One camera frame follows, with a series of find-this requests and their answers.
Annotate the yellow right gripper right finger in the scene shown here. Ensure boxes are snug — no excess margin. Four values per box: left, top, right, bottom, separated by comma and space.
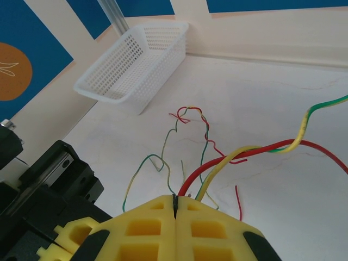
175, 195, 284, 261

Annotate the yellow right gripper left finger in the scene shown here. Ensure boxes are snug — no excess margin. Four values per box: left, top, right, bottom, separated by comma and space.
70, 194, 178, 261

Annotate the yellow-green cable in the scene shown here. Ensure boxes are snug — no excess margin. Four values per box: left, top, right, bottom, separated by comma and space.
122, 106, 220, 213
195, 94, 348, 203

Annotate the red cable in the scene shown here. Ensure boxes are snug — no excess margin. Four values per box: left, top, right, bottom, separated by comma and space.
179, 139, 348, 197
234, 185, 245, 221
168, 106, 248, 165

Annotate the white plastic mesh basket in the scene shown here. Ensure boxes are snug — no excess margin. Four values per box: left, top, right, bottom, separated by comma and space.
73, 22, 190, 115

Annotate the aluminium frame post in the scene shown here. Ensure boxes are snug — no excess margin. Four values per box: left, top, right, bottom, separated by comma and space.
99, 0, 128, 35

